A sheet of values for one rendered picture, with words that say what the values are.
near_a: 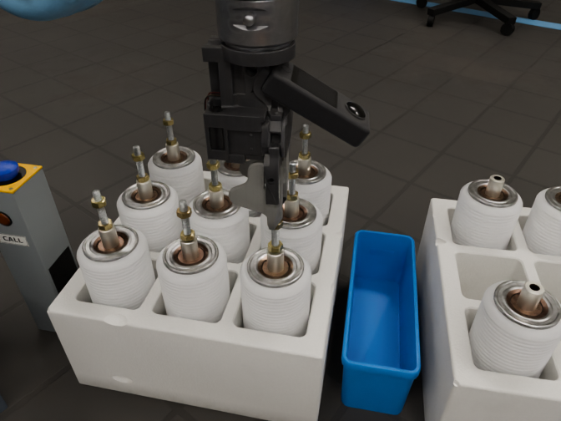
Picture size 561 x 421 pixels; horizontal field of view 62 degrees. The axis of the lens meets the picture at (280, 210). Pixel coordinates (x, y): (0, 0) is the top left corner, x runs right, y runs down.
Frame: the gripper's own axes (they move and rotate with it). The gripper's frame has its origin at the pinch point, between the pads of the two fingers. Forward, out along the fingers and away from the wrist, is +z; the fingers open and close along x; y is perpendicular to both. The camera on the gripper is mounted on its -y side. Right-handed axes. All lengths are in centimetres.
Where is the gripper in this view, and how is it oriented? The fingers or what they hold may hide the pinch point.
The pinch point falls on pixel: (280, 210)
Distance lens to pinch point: 56.1
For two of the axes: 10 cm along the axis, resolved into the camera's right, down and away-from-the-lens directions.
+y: -9.9, -0.9, 1.1
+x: -1.4, 6.0, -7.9
